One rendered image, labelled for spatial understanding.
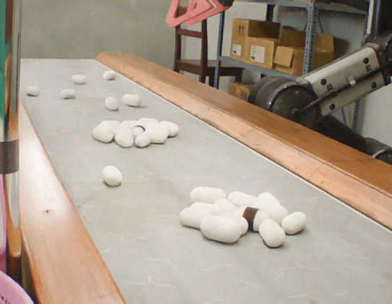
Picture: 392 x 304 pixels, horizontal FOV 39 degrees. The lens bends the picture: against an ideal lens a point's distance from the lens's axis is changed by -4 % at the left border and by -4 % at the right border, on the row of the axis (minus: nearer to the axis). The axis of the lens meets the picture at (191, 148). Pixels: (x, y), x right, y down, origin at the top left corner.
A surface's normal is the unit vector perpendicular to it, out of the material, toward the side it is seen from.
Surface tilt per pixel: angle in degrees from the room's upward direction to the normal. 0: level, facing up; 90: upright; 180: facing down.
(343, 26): 90
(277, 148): 45
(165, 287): 0
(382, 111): 90
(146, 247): 0
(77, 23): 90
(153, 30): 90
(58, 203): 0
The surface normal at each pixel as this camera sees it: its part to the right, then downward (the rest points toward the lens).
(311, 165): -0.60, -0.66
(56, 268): 0.07, -0.96
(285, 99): 0.21, 0.26
